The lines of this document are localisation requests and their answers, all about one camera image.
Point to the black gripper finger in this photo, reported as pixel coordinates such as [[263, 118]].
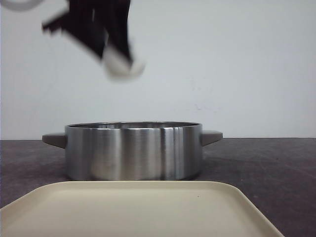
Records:
[[123, 37], [91, 36]]

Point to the panda bun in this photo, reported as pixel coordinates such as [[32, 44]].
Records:
[[118, 66]]

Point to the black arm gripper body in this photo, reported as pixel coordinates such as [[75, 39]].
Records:
[[95, 18]]

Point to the cream plastic tray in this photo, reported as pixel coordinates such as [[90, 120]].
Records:
[[135, 209]]

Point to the stainless steel steamer pot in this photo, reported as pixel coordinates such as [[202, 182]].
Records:
[[147, 150]]

